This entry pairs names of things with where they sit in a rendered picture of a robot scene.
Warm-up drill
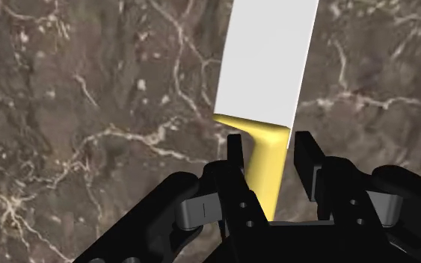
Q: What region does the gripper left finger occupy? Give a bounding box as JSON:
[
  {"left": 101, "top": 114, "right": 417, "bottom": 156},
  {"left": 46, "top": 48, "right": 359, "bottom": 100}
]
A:
[{"left": 72, "top": 133, "right": 271, "bottom": 263}]

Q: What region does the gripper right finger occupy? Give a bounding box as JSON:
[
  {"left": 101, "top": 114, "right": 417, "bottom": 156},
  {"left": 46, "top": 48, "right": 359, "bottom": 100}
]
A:
[{"left": 293, "top": 130, "right": 421, "bottom": 263}]

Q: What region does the yellow-handled white-bladed knife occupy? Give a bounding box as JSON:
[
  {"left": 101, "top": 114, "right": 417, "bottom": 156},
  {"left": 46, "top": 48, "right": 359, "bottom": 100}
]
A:
[{"left": 212, "top": 0, "right": 320, "bottom": 222}]

